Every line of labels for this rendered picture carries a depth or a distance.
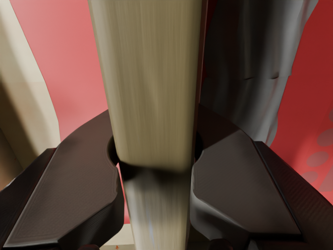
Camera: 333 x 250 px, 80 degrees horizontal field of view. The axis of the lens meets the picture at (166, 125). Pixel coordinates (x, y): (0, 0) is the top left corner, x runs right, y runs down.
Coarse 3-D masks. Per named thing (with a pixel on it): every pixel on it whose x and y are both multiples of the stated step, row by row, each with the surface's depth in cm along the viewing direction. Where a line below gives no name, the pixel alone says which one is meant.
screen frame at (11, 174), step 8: (0, 128) 18; (0, 136) 18; (0, 144) 18; (8, 144) 19; (0, 152) 18; (8, 152) 19; (0, 160) 18; (8, 160) 19; (16, 160) 20; (0, 168) 18; (8, 168) 19; (16, 168) 20; (0, 176) 18; (8, 176) 19; (0, 184) 18; (104, 248) 29; (112, 248) 29; (120, 248) 29; (128, 248) 29; (192, 248) 29; (200, 248) 29
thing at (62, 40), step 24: (24, 0) 13; (48, 0) 13; (72, 0) 13; (216, 0) 14; (24, 24) 14; (48, 24) 14; (72, 24) 14; (312, 24) 15; (48, 48) 15; (72, 48) 15; (96, 48) 15; (312, 48) 15; (48, 72) 16; (72, 72) 16; (96, 72) 16; (312, 72) 17
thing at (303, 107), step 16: (80, 80) 16; (96, 80) 16; (288, 80) 17; (304, 80) 17; (320, 80) 17; (64, 96) 17; (80, 96) 17; (96, 96) 17; (288, 96) 18; (304, 96) 18; (320, 96) 18; (64, 112) 18; (80, 112) 18; (96, 112) 18; (288, 112) 18; (304, 112) 19; (320, 112) 19; (64, 128) 19; (288, 128) 20; (304, 128) 20; (272, 144) 20; (288, 144) 21; (304, 144) 21; (288, 160) 22; (320, 192) 25
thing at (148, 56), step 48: (96, 0) 5; (144, 0) 5; (192, 0) 5; (144, 48) 5; (192, 48) 5; (144, 96) 6; (192, 96) 6; (144, 144) 7; (192, 144) 7; (144, 192) 8; (144, 240) 10
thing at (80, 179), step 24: (96, 120) 10; (72, 144) 8; (96, 144) 8; (48, 168) 7; (72, 168) 7; (96, 168) 7; (48, 192) 6; (72, 192) 6; (96, 192) 6; (120, 192) 7; (24, 216) 5; (48, 216) 5; (72, 216) 5; (96, 216) 6; (120, 216) 6; (24, 240) 5; (48, 240) 5; (72, 240) 5; (96, 240) 6
